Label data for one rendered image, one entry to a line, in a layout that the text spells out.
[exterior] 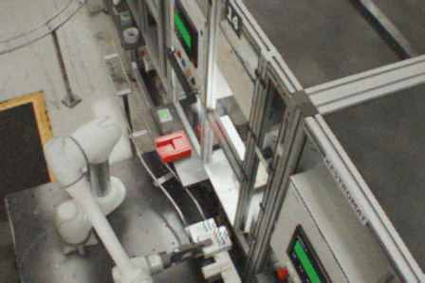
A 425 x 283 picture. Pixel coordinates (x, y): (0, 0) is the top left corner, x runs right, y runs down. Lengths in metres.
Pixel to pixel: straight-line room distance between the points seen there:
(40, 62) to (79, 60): 0.35
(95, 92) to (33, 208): 1.60
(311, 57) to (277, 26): 0.16
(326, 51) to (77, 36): 3.40
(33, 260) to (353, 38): 1.88
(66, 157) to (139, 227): 0.84
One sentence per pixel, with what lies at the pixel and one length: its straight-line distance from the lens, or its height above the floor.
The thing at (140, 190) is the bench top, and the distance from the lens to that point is 2.69.
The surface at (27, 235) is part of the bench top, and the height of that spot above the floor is 0.68.
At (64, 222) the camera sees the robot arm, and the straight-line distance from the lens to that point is 2.37.
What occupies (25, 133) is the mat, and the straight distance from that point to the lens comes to 3.94.
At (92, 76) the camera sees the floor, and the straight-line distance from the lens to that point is 4.22.
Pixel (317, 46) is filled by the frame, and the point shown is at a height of 2.01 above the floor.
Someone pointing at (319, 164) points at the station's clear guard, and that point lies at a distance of 1.33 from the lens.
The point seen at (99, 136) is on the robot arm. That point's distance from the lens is 1.89.
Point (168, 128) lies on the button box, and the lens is 2.56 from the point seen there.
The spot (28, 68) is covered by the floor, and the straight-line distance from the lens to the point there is 4.44.
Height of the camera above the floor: 2.99
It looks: 54 degrees down
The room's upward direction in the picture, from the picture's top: 4 degrees clockwise
